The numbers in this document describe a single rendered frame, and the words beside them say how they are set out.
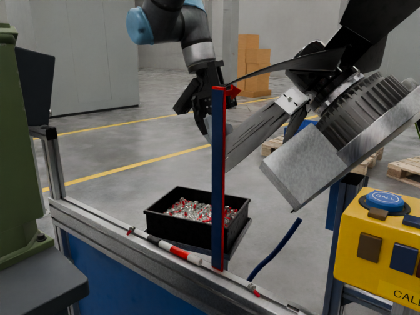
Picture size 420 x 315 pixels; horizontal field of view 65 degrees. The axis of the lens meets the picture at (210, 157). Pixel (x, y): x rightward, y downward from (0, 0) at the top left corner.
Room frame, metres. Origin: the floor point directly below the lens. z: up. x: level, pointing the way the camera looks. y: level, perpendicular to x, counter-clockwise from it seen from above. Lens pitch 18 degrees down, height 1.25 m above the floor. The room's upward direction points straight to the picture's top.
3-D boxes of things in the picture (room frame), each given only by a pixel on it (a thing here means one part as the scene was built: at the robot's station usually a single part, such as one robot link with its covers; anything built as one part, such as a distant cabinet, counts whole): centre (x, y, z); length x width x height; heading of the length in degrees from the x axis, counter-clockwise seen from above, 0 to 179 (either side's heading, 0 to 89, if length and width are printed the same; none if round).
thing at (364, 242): (0.31, -0.17, 1.04); 0.02 x 0.01 x 0.03; 53
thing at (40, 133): (0.89, 0.50, 1.04); 0.24 x 0.03 x 0.03; 53
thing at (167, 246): (0.56, 0.07, 0.87); 0.14 x 0.01 x 0.01; 53
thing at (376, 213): (0.32, -0.18, 1.08); 0.02 x 0.02 x 0.01; 53
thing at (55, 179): (0.82, 0.42, 0.96); 0.03 x 0.03 x 0.20; 53
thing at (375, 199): (0.35, -0.21, 1.08); 0.04 x 0.04 x 0.02
